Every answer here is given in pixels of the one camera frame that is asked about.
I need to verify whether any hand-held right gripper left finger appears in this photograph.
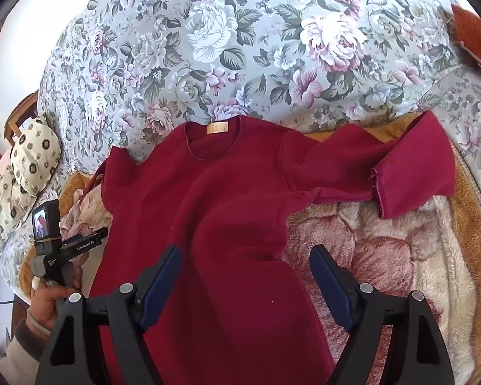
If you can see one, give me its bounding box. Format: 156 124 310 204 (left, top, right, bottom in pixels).
35 244 183 385

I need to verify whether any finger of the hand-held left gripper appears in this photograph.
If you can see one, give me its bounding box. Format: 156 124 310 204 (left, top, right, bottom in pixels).
70 227 109 258

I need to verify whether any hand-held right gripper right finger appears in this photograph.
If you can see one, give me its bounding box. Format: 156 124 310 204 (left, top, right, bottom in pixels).
308 244 455 385

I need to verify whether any dark red sweater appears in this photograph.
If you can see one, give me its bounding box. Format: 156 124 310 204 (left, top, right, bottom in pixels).
89 111 457 385

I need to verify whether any person's left hand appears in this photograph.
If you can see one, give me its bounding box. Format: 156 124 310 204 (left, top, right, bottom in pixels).
30 276 83 332

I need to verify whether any fluffy orange pink blanket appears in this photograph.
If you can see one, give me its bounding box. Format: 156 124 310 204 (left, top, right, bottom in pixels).
18 112 481 385

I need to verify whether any cream medallion print pillow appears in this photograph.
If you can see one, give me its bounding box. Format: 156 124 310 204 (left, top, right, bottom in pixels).
0 114 63 258

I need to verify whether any wooden chair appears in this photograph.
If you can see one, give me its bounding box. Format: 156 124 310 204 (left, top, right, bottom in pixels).
6 90 41 145

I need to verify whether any floral quilt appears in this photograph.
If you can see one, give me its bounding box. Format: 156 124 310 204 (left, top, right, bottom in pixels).
1 0 481 287

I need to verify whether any orange woven cloth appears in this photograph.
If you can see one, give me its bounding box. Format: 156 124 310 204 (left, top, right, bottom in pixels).
450 3 481 86

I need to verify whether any thin grey cable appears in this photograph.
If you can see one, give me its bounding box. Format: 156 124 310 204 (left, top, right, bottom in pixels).
0 297 17 326

